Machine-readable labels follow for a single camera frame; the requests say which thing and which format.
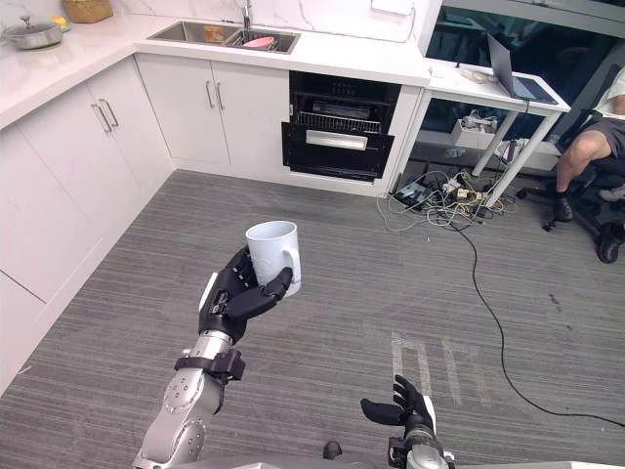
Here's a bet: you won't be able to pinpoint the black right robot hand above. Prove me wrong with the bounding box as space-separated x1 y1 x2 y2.
359 374 438 436

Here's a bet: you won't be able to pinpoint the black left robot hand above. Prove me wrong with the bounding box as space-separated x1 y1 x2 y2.
197 245 294 346

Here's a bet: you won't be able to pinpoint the white ceramic mug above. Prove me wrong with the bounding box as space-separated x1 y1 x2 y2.
244 220 302 298

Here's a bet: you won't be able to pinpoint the black dishwasher door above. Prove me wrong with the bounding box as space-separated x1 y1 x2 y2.
280 121 396 184

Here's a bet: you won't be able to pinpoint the white cabinet door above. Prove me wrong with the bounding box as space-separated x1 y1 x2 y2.
85 54 175 206
210 60 291 172
17 82 147 304
0 127 63 304
135 53 231 165

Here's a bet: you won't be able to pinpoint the black built-in dishwasher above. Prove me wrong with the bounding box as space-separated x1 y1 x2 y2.
280 69 403 185

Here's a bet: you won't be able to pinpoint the stainless steel double sink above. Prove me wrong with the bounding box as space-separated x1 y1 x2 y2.
146 20 302 56

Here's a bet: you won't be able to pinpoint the black device on floor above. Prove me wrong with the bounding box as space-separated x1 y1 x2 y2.
393 181 434 208

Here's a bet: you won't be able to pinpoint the black office chair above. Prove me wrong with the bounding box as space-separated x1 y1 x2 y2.
516 108 625 265

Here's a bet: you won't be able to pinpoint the white storage box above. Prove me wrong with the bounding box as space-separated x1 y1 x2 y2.
449 109 503 149

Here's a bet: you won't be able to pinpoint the person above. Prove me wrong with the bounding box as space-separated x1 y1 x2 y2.
552 65 625 224

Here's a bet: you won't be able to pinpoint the white desk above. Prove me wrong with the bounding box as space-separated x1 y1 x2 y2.
399 58 572 208

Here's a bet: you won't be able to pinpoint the woven wicker basket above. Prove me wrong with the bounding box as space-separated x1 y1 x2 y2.
61 0 114 24

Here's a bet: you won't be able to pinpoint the steel pot with lid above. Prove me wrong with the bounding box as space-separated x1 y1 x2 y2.
2 15 65 51

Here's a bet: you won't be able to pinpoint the grey open laptop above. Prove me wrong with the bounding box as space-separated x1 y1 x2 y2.
485 32 559 106

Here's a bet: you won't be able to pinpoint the long black floor cable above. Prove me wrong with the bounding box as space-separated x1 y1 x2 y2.
448 222 625 428

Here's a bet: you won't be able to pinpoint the wire dishwasher rack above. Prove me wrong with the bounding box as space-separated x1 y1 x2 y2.
296 110 383 135

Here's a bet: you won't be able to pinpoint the tangled cables and power strips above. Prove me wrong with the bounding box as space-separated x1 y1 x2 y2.
375 167 520 232

